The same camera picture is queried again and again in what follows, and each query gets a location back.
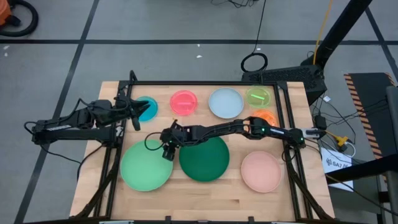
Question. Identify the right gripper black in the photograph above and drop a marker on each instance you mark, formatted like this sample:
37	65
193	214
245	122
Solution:
178	135

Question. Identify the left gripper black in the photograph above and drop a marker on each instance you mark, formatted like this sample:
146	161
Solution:
121	109

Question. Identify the large light green plate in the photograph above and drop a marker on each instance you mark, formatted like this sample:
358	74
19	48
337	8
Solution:
144	168

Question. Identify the small translucent pink plate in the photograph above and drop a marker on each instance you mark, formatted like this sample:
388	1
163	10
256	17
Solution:
183	102

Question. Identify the pale blue plastic plate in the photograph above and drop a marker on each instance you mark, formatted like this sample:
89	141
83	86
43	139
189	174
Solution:
226	103

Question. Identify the peach pink plastic plate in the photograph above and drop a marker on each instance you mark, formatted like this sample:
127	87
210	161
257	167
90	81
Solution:
261	171

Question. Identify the small translucent orange plate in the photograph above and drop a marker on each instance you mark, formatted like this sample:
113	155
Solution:
268	115

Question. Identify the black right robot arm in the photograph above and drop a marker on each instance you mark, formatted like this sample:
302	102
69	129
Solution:
224	127

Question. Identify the silver arm base plug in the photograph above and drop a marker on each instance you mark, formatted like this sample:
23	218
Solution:
314	132

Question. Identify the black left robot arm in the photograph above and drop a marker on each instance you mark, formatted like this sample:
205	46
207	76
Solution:
77	133

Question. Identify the small translucent blue plate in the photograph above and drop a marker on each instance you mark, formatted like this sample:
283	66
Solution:
150	113

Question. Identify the large dark green plate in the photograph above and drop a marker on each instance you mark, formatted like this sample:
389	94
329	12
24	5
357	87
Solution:
203	161

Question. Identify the small translucent green plate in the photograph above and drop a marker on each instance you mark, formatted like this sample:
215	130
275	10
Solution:
258	97

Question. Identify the black power adapter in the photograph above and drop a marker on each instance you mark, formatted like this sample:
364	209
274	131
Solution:
320	122

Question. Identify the white paper sign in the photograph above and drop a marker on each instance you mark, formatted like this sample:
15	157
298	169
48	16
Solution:
334	163

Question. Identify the small white tag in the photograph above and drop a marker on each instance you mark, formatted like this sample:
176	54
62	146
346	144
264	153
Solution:
326	99

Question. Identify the orange machine body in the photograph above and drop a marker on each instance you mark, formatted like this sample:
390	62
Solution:
3	12

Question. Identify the yellow connector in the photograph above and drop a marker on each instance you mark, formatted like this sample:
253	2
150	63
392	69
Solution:
341	140

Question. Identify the black metal beam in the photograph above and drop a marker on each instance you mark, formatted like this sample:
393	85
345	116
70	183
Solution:
367	168

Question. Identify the black hazard striped ramp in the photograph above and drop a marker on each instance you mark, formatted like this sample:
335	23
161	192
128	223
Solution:
367	90

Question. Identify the black stand pole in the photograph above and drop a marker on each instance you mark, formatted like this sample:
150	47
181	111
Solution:
339	31

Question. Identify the black aluminium table frame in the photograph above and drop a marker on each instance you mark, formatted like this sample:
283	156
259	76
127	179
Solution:
202	83

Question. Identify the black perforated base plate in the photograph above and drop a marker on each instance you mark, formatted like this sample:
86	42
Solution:
286	76

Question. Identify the grey post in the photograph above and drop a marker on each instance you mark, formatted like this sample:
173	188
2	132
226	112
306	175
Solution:
392	118

